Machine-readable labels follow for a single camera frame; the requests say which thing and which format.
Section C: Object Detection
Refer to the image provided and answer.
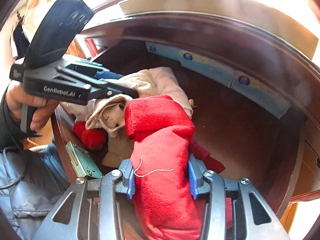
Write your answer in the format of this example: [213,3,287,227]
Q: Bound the blue jeans of person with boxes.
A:
[1,144,69,239]

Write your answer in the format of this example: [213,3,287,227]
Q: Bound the blue paper strip in drawer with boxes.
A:
[145,42,291,119]

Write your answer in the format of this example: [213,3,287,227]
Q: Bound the beige underwear bundle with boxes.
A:
[60,67,193,138]

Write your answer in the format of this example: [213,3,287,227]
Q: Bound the small red cloth in drawer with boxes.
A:
[72,121,107,151]

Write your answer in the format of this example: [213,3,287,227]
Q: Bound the dark wooden drawer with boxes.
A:
[50,11,320,221]

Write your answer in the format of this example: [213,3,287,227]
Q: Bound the metal drawer lock plate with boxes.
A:
[65,141,103,179]

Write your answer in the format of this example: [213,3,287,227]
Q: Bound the red fleece underwear roll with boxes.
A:
[125,95,225,239]

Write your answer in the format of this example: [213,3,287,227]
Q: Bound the shallow cardboard box tray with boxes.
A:
[119,0,319,59]

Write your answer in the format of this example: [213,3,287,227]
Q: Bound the person's left hand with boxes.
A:
[5,80,60,131]

